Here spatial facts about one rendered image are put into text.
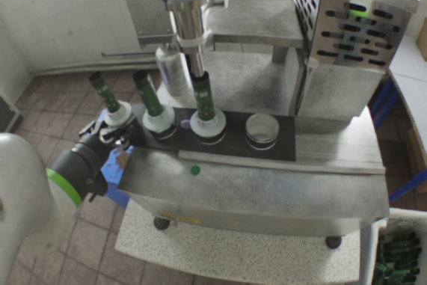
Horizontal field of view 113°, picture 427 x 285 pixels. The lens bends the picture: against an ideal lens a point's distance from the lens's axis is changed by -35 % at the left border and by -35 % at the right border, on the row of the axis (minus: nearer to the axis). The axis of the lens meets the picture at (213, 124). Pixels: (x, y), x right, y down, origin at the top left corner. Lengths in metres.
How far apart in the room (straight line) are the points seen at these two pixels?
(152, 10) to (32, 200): 0.35
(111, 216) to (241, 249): 1.20
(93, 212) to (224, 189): 1.47
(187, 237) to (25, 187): 0.53
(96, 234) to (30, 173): 1.50
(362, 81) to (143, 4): 0.43
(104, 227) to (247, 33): 1.57
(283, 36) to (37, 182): 0.42
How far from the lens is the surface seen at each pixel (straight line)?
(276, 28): 0.43
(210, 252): 0.67
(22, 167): 0.25
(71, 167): 0.39
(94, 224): 1.77
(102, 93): 0.47
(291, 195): 0.43
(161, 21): 0.42
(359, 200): 0.48
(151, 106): 0.43
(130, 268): 1.58
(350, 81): 0.44
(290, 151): 0.45
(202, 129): 0.42
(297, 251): 0.69
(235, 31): 0.41
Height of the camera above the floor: 1.42
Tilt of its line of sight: 53 degrees down
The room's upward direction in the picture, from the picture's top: 9 degrees counter-clockwise
